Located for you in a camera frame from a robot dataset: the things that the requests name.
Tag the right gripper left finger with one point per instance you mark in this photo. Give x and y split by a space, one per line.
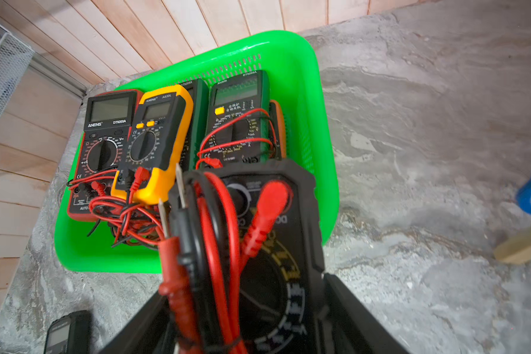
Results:
145 331

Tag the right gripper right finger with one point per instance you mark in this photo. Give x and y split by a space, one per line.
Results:
355 329

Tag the small black multimeter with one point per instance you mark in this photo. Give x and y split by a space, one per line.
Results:
70 334

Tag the black multimeter with red leads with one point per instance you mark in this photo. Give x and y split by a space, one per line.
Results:
243 263

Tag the yellow multimeter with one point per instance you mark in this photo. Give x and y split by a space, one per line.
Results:
159 129

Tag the green DT9205A multimeter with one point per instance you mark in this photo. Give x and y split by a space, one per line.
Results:
199 91

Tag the orange Victor multimeter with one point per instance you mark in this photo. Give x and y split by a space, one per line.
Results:
276 114

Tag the large red multimeter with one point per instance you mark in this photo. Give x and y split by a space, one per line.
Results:
106 129

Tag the green plastic basket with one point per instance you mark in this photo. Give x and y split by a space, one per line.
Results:
293 70

